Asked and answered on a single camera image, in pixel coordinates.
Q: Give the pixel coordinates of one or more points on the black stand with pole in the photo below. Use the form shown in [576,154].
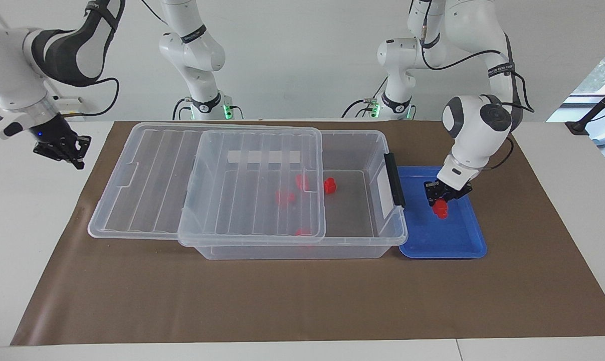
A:
[578,125]

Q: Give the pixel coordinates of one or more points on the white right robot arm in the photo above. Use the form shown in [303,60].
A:
[11,65]

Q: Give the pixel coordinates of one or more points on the light blue object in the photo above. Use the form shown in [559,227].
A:
[603,140]

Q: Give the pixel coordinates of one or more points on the red block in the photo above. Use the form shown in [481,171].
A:
[283,197]
[440,209]
[301,182]
[302,231]
[330,185]

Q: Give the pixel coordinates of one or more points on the brown table mat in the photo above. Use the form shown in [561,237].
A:
[132,291]

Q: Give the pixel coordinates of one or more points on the blue plastic tray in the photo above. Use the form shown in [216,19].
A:
[432,235]

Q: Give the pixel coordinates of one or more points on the clear plastic storage box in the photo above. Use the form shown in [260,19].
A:
[352,215]

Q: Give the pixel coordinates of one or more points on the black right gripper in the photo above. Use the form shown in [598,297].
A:
[54,138]

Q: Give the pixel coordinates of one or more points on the white wall socket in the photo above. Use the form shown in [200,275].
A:
[71,103]

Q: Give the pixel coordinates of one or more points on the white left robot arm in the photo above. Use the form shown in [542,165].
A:
[472,135]

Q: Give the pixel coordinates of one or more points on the clear ribbed plastic lid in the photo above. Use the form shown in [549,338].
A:
[142,200]

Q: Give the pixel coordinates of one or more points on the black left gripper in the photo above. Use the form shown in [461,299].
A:
[447,190]

